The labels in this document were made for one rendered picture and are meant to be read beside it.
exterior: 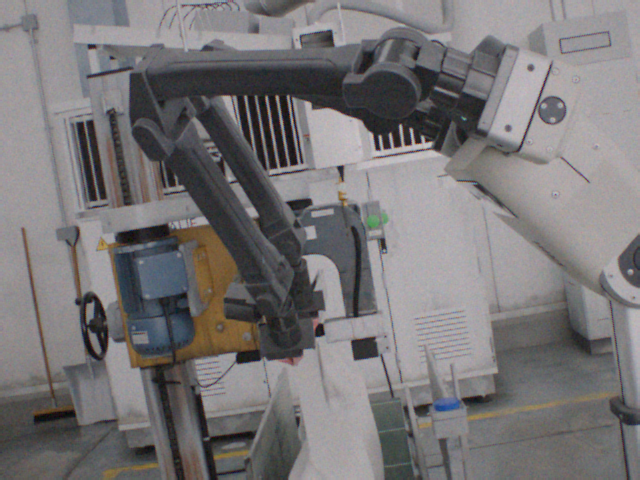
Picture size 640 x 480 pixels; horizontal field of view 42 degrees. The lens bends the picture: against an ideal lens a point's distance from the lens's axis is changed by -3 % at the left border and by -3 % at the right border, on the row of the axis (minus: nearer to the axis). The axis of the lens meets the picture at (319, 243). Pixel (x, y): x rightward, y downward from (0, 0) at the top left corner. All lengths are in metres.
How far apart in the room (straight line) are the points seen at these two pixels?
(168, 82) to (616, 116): 4.67
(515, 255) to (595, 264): 4.84
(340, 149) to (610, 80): 2.13
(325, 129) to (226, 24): 0.81
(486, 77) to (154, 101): 0.47
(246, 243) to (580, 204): 0.53
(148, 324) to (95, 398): 4.36
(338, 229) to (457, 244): 2.80
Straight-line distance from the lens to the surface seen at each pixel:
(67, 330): 6.52
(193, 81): 1.21
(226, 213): 1.36
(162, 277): 1.83
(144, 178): 2.15
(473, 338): 4.88
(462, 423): 1.98
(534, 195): 1.23
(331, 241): 2.03
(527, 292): 6.22
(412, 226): 4.77
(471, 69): 1.07
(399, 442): 3.31
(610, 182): 1.28
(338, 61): 1.11
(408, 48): 1.10
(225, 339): 2.09
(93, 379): 6.24
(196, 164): 1.32
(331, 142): 4.25
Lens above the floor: 1.40
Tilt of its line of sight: 4 degrees down
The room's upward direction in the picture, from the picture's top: 10 degrees counter-clockwise
